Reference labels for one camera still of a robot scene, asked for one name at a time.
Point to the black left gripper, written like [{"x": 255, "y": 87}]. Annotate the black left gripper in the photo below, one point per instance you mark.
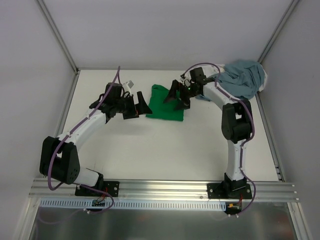
[{"x": 132, "y": 107}]

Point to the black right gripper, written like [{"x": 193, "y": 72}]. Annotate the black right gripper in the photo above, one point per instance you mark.
[{"x": 184, "y": 93}]

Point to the green t-shirt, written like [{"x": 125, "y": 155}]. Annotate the green t-shirt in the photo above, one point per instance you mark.
[{"x": 161, "y": 110}]

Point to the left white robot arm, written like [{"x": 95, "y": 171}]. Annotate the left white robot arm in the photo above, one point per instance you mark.
[{"x": 59, "y": 155}]

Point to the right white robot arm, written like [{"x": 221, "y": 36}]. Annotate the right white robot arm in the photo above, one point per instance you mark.
[{"x": 237, "y": 127}]

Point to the white t-shirt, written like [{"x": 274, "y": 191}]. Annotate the white t-shirt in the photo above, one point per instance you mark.
[{"x": 217, "y": 67}]

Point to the blue-grey t-shirt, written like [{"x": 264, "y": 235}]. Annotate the blue-grey t-shirt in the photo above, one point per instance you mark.
[{"x": 240, "y": 80}]

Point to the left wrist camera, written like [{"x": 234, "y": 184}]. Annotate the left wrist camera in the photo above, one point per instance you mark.
[{"x": 128, "y": 85}]

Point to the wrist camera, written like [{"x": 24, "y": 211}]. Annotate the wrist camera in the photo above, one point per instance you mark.
[
  {"x": 128, "y": 85},
  {"x": 197, "y": 74}
]

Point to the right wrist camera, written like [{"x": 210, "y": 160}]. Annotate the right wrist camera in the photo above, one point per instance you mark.
[{"x": 197, "y": 74}]

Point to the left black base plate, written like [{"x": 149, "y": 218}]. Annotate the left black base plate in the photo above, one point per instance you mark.
[{"x": 111, "y": 187}]

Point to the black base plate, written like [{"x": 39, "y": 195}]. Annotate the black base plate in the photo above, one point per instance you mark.
[
  {"x": 111, "y": 187},
  {"x": 219, "y": 191}
]

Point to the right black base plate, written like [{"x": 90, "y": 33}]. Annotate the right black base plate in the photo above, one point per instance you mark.
[{"x": 219, "y": 191}]

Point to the white slotted cable duct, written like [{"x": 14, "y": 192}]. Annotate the white slotted cable duct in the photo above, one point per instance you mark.
[{"x": 129, "y": 204}]

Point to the aluminium mounting rail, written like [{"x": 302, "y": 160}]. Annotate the aluminium mounting rail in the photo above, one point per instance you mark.
[{"x": 176, "y": 190}]

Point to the left aluminium frame post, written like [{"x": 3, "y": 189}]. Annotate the left aluminium frame post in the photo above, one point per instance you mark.
[{"x": 57, "y": 35}]

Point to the aluminium frame post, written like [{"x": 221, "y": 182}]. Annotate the aluminium frame post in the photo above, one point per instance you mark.
[
  {"x": 57, "y": 35},
  {"x": 278, "y": 29}
]

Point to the right aluminium frame post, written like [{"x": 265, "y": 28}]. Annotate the right aluminium frame post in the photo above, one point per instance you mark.
[{"x": 278, "y": 29}]

